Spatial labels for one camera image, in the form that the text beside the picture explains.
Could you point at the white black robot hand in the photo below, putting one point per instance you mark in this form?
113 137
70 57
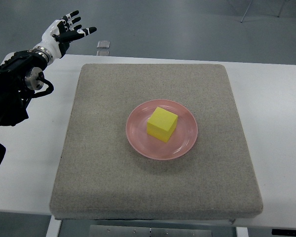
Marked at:
56 40

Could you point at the yellow block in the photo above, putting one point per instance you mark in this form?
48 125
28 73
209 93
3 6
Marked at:
161 124

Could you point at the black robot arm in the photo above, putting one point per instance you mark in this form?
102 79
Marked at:
15 95

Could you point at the pink plate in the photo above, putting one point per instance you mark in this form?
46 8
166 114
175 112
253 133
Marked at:
180 142

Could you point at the grey fabric mat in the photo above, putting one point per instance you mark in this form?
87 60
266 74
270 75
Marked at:
100 175

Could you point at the white table leg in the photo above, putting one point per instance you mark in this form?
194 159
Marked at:
53 227

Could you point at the metal base plate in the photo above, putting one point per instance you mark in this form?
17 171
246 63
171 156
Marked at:
123 231

